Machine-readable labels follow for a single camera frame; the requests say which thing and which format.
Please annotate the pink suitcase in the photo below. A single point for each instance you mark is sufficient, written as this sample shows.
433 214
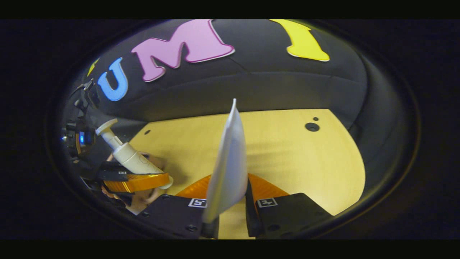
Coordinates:
143 201

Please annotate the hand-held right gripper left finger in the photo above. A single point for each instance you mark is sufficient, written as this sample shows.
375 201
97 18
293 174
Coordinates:
172 212

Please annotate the white squeeze tube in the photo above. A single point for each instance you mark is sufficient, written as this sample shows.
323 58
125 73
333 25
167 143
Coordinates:
230 162

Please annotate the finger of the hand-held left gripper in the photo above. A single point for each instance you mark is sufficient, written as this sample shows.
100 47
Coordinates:
111 171
136 182

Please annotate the white pump bottle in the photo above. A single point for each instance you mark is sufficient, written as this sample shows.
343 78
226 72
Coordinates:
133 158

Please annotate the black backdrop cloth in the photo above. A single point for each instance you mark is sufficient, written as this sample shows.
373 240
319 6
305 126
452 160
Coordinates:
269 82

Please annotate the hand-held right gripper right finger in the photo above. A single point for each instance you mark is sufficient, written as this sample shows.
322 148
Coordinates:
251 216

